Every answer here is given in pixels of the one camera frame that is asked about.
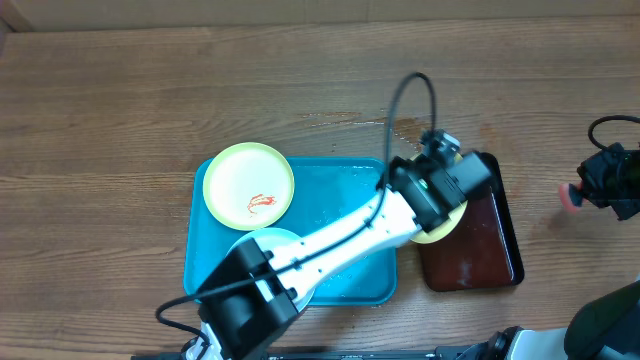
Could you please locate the orange green sponge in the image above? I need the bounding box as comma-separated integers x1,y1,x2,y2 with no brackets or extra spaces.
558,182,584,214

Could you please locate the light blue plate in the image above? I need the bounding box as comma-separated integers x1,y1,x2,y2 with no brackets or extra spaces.
227,227,315,312

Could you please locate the yellow plate with sauce swirl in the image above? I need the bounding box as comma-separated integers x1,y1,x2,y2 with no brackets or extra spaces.
202,142,295,231

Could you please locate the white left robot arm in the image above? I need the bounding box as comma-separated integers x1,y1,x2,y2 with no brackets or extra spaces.
182,130,494,359

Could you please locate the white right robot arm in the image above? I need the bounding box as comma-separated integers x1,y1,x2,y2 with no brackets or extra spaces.
483,143,639,359

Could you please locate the black tray with water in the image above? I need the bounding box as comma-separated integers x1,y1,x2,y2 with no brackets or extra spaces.
414,151,526,293

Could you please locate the teal plastic tray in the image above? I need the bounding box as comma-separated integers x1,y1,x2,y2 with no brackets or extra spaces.
183,157,398,306

